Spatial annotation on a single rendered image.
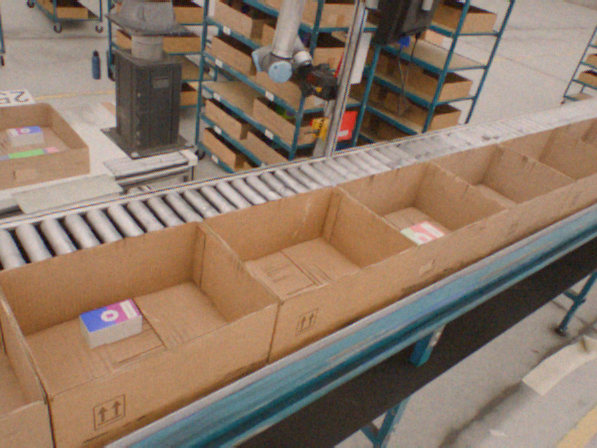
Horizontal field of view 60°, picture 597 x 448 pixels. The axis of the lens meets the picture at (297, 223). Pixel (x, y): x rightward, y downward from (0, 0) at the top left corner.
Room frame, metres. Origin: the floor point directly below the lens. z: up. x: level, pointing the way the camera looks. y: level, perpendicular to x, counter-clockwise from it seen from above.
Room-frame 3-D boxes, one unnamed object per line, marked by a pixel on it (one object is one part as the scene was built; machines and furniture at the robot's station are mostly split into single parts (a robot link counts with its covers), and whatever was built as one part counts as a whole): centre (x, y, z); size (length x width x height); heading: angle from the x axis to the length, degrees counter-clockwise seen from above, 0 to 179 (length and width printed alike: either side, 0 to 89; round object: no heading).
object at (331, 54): (2.71, 0.14, 0.99); 0.40 x 0.30 x 0.10; 42
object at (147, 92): (1.78, 0.64, 0.91); 0.26 x 0.26 x 0.33; 49
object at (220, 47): (3.04, 0.48, 0.79); 0.40 x 0.30 x 0.10; 46
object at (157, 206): (1.23, 0.31, 0.72); 0.52 x 0.05 x 0.05; 45
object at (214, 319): (0.66, 0.24, 0.96); 0.39 x 0.29 x 0.17; 135
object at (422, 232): (1.16, -0.34, 0.92); 0.16 x 0.11 x 0.07; 137
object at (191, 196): (1.33, 0.22, 0.72); 0.52 x 0.05 x 0.05; 45
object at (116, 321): (0.69, 0.31, 0.91); 0.10 x 0.06 x 0.05; 134
